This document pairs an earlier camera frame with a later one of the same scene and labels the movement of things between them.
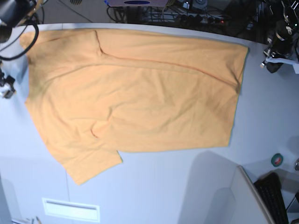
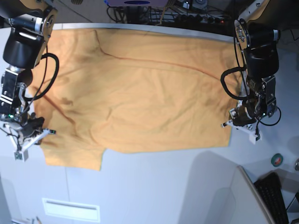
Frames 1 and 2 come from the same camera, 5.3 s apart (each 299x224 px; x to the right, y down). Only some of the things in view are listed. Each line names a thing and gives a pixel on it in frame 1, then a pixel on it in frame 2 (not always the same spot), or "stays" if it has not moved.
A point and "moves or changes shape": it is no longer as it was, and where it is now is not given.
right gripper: (279, 47) → (240, 115)
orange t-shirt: (96, 93) moves or changes shape
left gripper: (9, 80) → (32, 125)
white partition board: (250, 207) stays
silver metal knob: (296, 165) stays
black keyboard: (270, 186) stays
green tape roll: (277, 159) stays
